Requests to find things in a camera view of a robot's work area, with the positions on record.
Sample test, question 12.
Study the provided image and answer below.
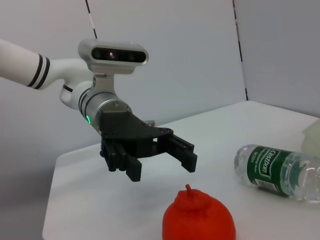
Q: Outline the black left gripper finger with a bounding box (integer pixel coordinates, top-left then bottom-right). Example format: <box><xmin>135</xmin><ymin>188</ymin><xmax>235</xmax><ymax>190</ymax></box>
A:
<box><xmin>99</xmin><ymin>139</ymin><xmax>144</xmax><ymax>183</ymax></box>
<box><xmin>157</xmin><ymin>134</ymin><xmax>198</xmax><ymax>173</ymax></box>

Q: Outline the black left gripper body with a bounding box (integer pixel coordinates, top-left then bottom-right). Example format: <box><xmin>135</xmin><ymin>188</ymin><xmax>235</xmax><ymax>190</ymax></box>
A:
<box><xmin>98</xmin><ymin>109</ymin><xmax>175</xmax><ymax>160</ymax></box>

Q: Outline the red apple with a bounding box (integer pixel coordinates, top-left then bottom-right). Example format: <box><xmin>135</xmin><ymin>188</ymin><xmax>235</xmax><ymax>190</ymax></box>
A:
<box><xmin>161</xmin><ymin>184</ymin><xmax>237</xmax><ymax>240</ymax></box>

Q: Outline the clear green-label water bottle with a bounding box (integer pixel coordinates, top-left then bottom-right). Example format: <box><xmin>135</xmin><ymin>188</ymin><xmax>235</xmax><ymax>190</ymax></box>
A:
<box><xmin>233</xmin><ymin>143</ymin><xmax>320</xmax><ymax>205</ymax></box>

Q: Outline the translucent wavy fruit plate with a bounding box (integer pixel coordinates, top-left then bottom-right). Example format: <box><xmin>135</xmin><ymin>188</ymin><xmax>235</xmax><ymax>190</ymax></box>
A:
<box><xmin>301</xmin><ymin>118</ymin><xmax>320</xmax><ymax>157</ymax></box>

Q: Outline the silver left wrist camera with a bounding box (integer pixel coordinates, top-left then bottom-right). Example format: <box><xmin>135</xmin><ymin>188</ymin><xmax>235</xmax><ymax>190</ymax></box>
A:
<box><xmin>77</xmin><ymin>38</ymin><xmax>150</xmax><ymax>95</ymax></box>

